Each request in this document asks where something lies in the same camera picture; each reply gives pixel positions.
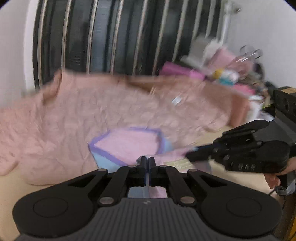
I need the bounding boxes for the stacked white boxes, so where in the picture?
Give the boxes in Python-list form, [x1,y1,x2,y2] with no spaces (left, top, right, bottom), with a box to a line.
[181,35,223,68]

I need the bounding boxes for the pink quilted jacket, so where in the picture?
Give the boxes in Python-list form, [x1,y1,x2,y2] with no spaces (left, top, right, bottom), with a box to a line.
[0,69,239,186]

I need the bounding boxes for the white jacket care label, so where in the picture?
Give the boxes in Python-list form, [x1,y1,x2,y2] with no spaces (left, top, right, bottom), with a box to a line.
[171,96,182,105]

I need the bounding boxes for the small plush toy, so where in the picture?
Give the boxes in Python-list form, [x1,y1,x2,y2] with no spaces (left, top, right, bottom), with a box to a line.
[212,69,240,86]

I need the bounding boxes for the pink storage box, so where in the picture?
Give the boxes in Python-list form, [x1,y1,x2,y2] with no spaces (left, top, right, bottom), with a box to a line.
[229,84,254,128]

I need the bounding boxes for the person's right hand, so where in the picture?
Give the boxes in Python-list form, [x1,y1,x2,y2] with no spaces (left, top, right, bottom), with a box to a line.
[264,157,296,189]

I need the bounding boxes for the pink blue mesh garment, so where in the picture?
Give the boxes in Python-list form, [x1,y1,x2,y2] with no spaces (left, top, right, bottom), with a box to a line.
[87,126,212,199]

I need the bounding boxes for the magenta flat box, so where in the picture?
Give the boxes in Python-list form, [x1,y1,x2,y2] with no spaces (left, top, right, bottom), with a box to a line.
[159,61,205,80]

